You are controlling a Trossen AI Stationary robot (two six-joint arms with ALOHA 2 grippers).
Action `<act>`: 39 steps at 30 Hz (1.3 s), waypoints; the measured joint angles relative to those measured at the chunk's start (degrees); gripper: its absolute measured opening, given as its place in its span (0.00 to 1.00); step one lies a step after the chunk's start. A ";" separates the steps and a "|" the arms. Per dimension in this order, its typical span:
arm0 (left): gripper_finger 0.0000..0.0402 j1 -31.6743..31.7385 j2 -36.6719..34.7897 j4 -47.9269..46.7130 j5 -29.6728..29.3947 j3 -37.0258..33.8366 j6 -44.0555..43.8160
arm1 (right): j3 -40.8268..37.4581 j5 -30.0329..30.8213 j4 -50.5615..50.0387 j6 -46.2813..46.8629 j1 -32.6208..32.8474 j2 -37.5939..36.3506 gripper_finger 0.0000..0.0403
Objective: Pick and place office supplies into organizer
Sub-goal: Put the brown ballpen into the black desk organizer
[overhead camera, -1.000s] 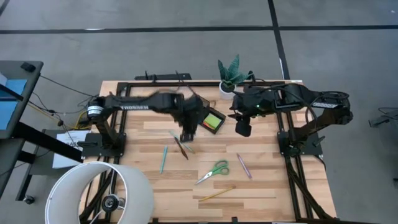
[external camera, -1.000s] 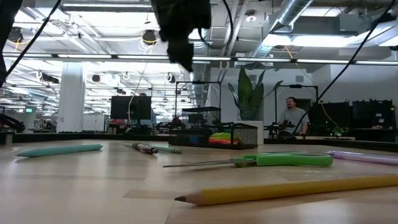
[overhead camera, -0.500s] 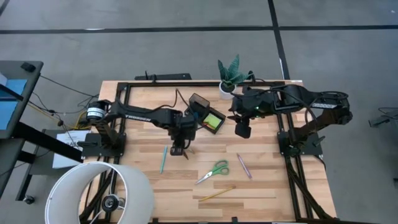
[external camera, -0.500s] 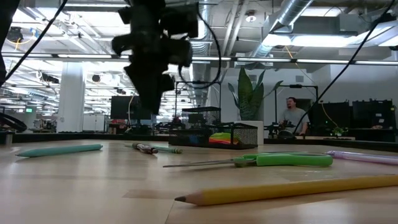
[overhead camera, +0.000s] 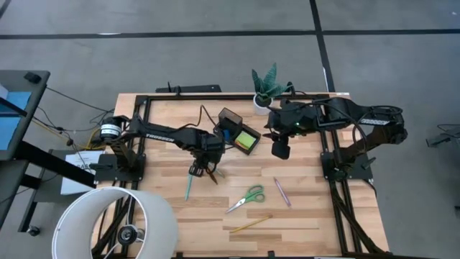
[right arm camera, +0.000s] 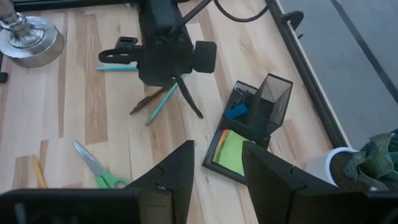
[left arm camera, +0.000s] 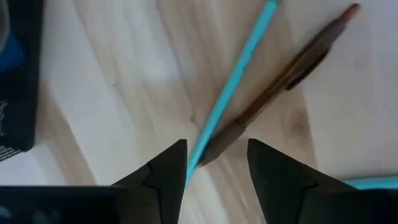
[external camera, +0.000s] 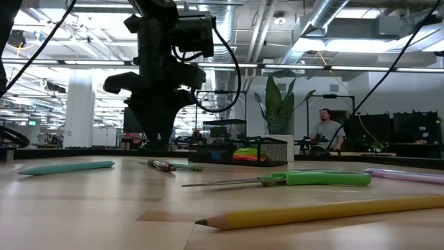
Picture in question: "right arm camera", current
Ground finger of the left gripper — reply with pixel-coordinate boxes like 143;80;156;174
175;76;205;119

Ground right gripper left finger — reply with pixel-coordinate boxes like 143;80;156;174
124;140;195;224

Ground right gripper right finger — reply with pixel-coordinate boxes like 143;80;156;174
242;141;338;224

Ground teal pencil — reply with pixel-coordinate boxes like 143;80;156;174
145;82;180;127

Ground brown pen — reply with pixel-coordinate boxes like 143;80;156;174
129;86;169;115

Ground teal pen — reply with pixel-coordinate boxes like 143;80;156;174
96;64;138;72

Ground blue eraser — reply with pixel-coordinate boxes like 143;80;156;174
223;103;249;121

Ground binder clip with silver handles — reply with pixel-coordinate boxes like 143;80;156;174
233;83;249;103

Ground green-handled scissors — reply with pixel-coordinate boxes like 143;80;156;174
72;139;131;190

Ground yellow pencil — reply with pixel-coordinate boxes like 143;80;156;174
32;154;48;189

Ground neon sticky notes pad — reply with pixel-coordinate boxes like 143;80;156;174
212;129;249;177

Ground white plant pot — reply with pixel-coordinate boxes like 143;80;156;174
304;146;358;187

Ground green snake plant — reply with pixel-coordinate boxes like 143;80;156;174
331;129;398;191

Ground white lamp shade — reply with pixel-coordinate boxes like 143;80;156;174
0;0;65;68

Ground black cable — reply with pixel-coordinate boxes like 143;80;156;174
213;0;270;23

